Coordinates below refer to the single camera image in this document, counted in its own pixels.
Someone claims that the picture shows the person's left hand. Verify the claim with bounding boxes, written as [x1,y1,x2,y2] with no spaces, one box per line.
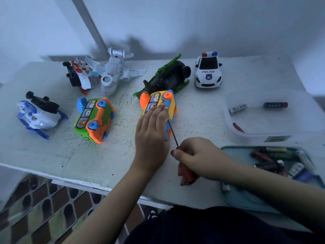
[133,103,171,173]

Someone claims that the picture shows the person's right hand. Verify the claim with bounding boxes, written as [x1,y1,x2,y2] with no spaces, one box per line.
[171,137,239,183]

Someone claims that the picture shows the red screwdriver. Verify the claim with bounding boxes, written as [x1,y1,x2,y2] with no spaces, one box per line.
[167,119,200,186]

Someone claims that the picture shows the yellow orange toy car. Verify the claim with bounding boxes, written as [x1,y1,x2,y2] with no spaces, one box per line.
[139,89,177,140]

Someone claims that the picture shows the teal container lid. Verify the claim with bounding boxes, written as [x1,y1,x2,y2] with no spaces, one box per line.
[219,146,325,214]

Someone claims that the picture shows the white orange battery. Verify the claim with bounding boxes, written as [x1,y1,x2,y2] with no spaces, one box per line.
[229,103,248,114]

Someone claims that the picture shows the green orange toy car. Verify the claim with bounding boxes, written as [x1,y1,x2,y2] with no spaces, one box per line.
[74,97,115,144]

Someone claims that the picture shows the dark green toy helicopter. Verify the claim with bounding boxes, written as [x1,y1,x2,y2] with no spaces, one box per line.
[133,54,192,99]

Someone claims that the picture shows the pile of batteries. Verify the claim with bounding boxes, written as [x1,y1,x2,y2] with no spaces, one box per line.
[249,146,318,182]

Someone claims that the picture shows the white toy airplane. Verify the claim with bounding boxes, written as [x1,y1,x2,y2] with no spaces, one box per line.
[84,47,147,96]

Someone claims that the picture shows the black white toy car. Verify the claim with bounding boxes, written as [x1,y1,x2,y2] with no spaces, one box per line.
[194,51,223,89]

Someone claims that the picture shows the black red battery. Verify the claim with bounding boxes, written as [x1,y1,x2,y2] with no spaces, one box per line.
[263,102,288,109]

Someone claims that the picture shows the clear plastic container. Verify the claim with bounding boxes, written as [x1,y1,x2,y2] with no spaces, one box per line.
[223,89,317,138]

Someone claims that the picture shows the red white toy vehicle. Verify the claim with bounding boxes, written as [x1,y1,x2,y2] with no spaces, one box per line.
[62,58,100,95]

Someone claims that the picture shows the white blue toy vehicle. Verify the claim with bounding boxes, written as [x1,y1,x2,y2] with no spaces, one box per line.
[15,91,69,140]

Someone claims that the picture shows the person's left forearm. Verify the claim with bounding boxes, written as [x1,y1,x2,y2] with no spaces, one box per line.
[63,165,163,244]

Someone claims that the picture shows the person's right forearm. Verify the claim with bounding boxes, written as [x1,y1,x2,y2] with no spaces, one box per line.
[229,160,325,232]

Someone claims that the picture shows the person's dark trousers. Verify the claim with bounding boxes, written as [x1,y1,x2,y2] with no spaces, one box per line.
[124,206,325,244]

